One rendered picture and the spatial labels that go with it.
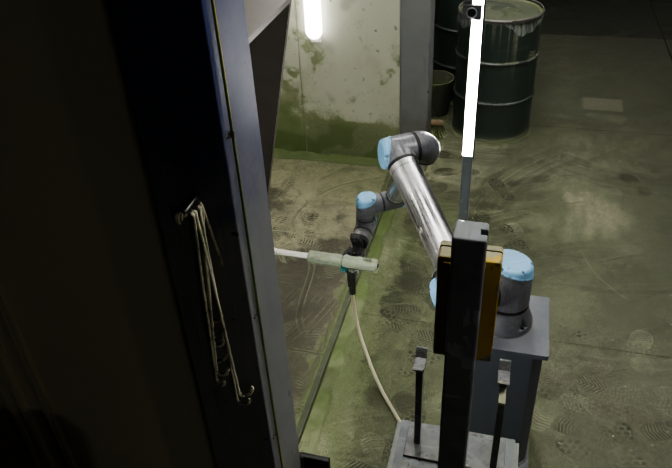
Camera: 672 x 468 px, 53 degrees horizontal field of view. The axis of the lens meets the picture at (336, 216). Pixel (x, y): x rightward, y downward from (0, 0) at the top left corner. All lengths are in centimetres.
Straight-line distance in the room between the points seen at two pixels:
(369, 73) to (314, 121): 53
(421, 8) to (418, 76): 42
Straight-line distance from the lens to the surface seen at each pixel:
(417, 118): 440
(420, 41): 420
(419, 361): 170
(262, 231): 154
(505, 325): 242
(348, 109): 447
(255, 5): 240
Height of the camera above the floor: 233
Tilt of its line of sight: 34 degrees down
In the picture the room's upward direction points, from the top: 3 degrees counter-clockwise
